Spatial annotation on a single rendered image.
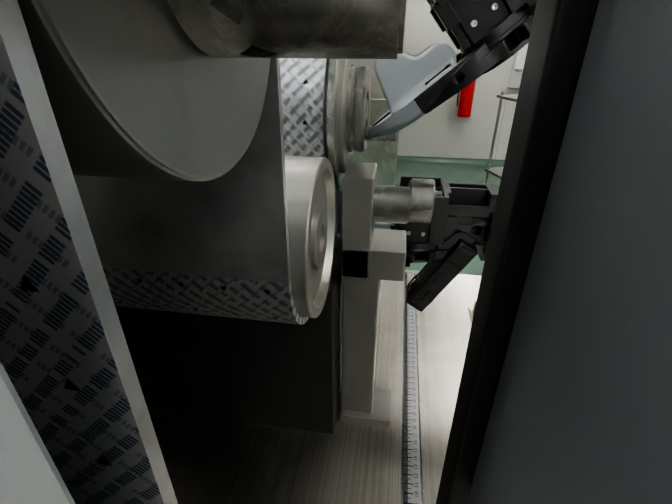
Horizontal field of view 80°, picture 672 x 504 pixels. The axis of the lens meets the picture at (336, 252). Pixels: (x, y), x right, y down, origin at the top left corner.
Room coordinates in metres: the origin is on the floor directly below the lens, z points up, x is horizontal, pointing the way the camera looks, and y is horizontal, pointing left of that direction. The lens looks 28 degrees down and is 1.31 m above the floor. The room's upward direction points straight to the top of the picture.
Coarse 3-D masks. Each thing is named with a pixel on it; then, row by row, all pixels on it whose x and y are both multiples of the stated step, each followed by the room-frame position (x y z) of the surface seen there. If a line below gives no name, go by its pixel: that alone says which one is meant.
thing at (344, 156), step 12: (348, 60) 0.36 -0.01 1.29; (348, 72) 0.36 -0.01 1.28; (324, 96) 0.34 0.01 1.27; (324, 108) 0.33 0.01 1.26; (336, 108) 0.33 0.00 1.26; (324, 120) 0.33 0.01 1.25; (336, 120) 0.33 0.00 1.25; (324, 132) 0.33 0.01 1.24; (336, 132) 0.33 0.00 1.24; (348, 156) 0.37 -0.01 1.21
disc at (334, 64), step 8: (336, 64) 0.33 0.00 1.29; (336, 72) 0.33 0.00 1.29; (328, 80) 0.32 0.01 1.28; (336, 80) 0.33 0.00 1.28; (328, 88) 0.32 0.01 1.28; (336, 88) 0.33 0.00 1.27; (328, 96) 0.32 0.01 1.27; (336, 96) 0.33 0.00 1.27; (328, 104) 0.32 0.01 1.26; (336, 104) 0.33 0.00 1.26; (328, 112) 0.32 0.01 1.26; (328, 120) 0.32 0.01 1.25; (328, 128) 0.32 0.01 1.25; (328, 136) 0.32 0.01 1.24; (336, 136) 0.33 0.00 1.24; (328, 144) 0.32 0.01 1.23; (336, 144) 0.33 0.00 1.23; (328, 152) 0.32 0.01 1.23; (336, 152) 0.33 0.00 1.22; (336, 160) 0.33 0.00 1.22; (336, 168) 0.33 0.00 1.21; (336, 176) 0.33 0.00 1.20; (336, 184) 0.34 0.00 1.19
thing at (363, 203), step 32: (352, 192) 0.33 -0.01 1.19; (384, 192) 0.34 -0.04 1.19; (352, 224) 0.33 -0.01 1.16; (352, 256) 0.33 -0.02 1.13; (384, 256) 0.32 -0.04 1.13; (352, 288) 0.33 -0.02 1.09; (352, 320) 0.33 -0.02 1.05; (352, 352) 0.33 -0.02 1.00; (352, 384) 0.33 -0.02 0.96; (352, 416) 0.33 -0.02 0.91; (384, 416) 0.33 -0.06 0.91
